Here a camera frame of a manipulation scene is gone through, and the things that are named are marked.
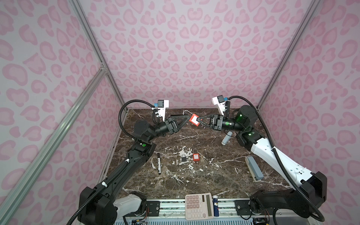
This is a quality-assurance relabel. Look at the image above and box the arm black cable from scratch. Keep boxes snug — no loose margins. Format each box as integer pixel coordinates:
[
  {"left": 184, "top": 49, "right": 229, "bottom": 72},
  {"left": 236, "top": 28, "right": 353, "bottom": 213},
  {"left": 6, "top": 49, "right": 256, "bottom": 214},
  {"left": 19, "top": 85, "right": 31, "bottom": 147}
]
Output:
[
  {"left": 66, "top": 99, "right": 158, "bottom": 225},
  {"left": 228, "top": 96, "right": 325, "bottom": 222}
]

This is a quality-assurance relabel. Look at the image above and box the light blue grey case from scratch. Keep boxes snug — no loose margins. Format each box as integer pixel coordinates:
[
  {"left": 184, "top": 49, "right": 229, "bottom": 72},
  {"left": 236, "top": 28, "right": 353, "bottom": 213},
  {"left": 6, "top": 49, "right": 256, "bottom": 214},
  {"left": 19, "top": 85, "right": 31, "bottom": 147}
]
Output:
[{"left": 221, "top": 131, "right": 233, "bottom": 145}]

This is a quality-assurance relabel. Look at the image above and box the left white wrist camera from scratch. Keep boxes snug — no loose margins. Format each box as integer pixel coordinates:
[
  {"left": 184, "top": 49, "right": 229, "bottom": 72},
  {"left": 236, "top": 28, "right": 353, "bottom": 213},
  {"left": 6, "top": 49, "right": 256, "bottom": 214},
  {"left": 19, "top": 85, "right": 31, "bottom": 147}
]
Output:
[{"left": 152, "top": 100, "right": 169, "bottom": 121}]

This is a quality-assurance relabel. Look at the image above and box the blue grey stapler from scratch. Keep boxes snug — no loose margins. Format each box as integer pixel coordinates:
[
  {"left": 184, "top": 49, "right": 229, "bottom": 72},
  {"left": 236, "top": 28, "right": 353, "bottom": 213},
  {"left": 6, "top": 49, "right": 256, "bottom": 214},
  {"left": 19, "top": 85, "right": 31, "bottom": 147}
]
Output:
[{"left": 245, "top": 156, "right": 264, "bottom": 182}]

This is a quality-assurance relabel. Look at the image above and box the pink white calculator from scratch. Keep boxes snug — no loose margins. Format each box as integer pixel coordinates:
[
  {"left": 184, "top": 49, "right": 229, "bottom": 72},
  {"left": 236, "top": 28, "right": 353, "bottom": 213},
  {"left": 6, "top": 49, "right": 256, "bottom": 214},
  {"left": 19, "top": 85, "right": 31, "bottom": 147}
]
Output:
[{"left": 185, "top": 193, "right": 214, "bottom": 221}]

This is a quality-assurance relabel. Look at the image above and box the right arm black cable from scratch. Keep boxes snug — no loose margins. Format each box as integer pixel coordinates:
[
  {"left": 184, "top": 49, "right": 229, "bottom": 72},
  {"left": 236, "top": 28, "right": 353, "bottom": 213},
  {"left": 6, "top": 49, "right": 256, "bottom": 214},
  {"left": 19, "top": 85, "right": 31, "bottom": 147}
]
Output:
[{"left": 228, "top": 96, "right": 325, "bottom": 222}]

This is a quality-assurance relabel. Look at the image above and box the small grey padlock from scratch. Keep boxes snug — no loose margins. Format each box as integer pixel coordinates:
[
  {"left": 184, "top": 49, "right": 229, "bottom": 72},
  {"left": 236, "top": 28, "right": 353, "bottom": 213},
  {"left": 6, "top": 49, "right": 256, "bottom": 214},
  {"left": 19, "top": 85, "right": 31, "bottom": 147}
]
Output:
[{"left": 181, "top": 154, "right": 187, "bottom": 162}]

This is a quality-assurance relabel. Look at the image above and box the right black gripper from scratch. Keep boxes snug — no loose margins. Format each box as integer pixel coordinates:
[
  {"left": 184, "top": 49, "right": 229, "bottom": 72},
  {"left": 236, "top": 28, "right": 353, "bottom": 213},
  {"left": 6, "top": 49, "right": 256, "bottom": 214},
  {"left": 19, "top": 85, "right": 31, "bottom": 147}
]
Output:
[{"left": 198, "top": 114, "right": 246, "bottom": 133}]

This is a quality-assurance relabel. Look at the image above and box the blue white glue stick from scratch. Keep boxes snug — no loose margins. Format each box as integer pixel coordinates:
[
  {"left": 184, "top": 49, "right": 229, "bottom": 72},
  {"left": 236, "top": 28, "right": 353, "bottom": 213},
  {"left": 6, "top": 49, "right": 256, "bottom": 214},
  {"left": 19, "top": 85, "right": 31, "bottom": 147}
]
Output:
[{"left": 212, "top": 195, "right": 219, "bottom": 217}]

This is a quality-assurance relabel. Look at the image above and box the red padlock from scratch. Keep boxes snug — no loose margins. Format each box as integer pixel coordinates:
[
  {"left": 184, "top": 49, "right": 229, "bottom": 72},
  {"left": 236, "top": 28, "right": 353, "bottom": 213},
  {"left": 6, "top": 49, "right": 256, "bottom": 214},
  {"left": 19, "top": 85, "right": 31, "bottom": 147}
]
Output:
[
  {"left": 183, "top": 110, "right": 200, "bottom": 127},
  {"left": 193, "top": 150, "right": 200, "bottom": 162}
]

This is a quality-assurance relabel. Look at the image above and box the aluminium front rail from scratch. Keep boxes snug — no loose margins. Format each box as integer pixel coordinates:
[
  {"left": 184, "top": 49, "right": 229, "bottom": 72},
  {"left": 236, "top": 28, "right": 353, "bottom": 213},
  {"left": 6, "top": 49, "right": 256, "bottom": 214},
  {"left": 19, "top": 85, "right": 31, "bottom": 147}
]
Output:
[{"left": 115, "top": 198, "right": 318, "bottom": 224}]

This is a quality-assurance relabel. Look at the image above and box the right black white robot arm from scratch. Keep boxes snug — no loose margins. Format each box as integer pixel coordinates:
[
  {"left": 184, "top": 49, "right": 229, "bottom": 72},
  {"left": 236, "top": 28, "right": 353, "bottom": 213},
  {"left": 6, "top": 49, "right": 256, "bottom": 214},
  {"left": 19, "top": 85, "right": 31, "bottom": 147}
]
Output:
[{"left": 197, "top": 105, "right": 327, "bottom": 222}]

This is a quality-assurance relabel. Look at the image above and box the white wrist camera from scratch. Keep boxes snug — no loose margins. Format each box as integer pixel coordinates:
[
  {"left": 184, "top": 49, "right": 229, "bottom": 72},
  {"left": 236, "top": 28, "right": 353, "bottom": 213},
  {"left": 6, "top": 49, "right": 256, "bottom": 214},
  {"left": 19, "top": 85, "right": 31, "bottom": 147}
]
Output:
[
  {"left": 211, "top": 95, "right": 230, "bottom": 116},
  {"left": 152, "top": 100, "right": 169, "bottom": 121}
]

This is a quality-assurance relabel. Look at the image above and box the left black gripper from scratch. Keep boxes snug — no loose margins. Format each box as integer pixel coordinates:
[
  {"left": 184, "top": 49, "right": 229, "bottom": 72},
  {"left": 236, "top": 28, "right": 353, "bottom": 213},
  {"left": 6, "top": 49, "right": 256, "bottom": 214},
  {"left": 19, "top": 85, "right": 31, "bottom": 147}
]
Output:
[{"left": 147, "top": 114, "right": 189, "bottom": 144}]

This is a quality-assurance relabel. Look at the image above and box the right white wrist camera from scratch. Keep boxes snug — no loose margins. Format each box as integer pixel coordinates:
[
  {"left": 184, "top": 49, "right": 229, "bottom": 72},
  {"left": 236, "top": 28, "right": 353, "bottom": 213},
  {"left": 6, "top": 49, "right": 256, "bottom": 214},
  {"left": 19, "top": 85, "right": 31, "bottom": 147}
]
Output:
[{"left": 211, "top": 95, "right": 230, "bottom": 116}]

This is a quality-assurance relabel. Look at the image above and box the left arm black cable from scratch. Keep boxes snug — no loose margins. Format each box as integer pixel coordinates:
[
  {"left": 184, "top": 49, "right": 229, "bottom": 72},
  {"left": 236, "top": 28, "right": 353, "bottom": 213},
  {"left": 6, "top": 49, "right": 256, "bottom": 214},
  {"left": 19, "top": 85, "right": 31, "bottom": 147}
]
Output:
[{"left": 66, "top": 99, "right": 158, "bottom": 225}]

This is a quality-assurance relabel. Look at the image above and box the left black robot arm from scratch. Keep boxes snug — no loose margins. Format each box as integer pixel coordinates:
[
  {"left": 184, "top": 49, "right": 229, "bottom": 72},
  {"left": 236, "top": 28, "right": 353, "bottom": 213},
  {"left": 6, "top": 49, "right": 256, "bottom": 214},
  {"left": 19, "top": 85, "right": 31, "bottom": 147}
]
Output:
[{"left": 68, "top": 115, "right": 190, "bottom": 225}]

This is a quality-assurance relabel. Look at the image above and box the black marker pen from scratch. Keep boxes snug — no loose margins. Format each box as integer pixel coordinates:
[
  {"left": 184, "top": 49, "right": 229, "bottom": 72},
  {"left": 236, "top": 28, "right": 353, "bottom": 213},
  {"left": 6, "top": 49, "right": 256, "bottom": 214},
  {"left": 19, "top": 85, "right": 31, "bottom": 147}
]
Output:
[{"left": 157, "top": 153, "right": 162, "bottom": 175}]

